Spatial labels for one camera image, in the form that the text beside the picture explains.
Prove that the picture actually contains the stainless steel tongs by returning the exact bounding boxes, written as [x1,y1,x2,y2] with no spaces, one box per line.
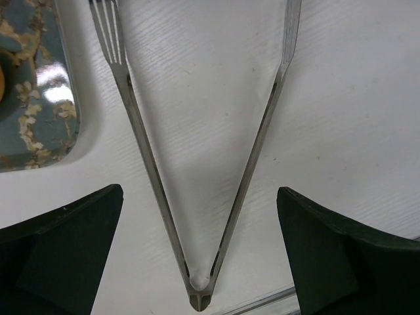
[89,1,301,312]

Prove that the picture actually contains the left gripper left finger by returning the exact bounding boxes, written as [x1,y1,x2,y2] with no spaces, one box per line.
[1,184,123,314]

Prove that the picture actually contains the aluminium frame rail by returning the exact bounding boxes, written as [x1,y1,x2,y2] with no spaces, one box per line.
[214,286,301,315]

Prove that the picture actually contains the floral blue serving tray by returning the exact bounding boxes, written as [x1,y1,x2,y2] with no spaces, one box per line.
[1,1,80,173]

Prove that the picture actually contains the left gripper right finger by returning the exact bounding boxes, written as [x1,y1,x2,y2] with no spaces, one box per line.
[276,187,419,314]

